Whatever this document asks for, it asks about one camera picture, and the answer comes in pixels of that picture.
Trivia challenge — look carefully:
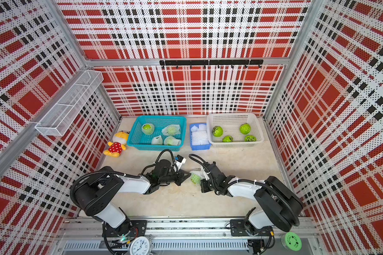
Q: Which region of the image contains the wire mesh wall shelf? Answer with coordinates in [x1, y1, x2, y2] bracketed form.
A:
[35, 70, 103, 137]

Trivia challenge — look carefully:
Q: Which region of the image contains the sleeved custard apple front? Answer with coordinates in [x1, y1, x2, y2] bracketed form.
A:
[163, 136, 181, 146]

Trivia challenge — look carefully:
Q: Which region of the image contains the teal plastic basket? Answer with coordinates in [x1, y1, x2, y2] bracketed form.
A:
[127, 116, 186, 152]

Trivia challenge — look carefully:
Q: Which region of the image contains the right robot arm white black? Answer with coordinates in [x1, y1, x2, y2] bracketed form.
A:
[189, 154, 304, 236]

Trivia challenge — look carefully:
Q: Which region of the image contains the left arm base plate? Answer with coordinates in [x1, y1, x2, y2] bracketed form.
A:
[103, 219, 147, 239]

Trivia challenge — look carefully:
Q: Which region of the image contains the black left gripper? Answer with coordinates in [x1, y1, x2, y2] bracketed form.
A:
[160, 169, 192, 187]

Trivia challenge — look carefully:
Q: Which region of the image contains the round pressure gauge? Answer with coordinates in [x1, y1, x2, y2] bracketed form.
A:
[129, 237, 152, 255]

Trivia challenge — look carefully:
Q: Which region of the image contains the sleeved custard apple left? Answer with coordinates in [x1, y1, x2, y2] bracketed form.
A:
[141, 123, 155, 136]

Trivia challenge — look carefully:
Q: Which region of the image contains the green tape spool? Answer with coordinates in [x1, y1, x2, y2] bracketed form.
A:
[281, 232, 302, 251]

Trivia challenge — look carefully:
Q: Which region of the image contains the sleeved custard apple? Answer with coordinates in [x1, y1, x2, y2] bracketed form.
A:
[141, 123, 155, 136]
[162, 124, 181, 136]
[163, 136, 181, 146]

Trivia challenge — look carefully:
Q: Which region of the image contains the green custard apple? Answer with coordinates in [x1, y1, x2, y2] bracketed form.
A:
[222, 136, 234, 142]
[239, 123, 251, 135]
[190, 173, 201, 185]

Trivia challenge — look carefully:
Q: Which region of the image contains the dark-spotted custard apple front right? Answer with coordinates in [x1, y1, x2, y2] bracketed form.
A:
[244, 135, 257, 142]

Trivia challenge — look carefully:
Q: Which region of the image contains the dark-spotted custard apple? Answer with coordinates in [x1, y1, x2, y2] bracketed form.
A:
[212, 126, 223, 137]
[244, 135, 257, 142]

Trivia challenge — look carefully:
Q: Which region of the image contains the dark-spotted custard apple front left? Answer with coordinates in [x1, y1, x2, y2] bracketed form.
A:
[212, 126, 223, 137]

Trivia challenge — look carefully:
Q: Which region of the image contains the yellow red plush toy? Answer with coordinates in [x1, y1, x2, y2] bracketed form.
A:
[103, 131, 129, 158]

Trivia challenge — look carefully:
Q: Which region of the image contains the white foam net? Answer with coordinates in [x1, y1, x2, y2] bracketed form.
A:
[190, 170, 205, 185]
[151, 136, 163, 146]

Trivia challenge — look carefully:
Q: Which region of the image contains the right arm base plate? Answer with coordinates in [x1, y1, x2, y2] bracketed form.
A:
[230, 220, 273, 237]

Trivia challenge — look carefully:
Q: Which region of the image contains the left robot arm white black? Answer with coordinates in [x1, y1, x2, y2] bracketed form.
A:
[70, 149, 191, 235]

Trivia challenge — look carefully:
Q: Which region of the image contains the stack of white foam nets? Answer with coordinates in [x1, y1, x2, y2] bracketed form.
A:
[190, 124, 209, 146]

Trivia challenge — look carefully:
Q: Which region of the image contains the black hook rail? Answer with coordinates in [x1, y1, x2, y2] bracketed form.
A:
[159, 59, 264, 67]

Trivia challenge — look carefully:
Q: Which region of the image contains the white perforated plastic basket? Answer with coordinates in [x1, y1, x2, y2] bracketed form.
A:
[206, 113, 264, 148]

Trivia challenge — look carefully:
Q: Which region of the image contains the sleeved custard apple right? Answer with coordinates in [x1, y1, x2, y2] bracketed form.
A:
[162, 124, 181, 136]

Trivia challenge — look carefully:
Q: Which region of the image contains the blue plastic tray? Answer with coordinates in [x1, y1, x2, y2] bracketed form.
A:
[189, 123, 211, 150]

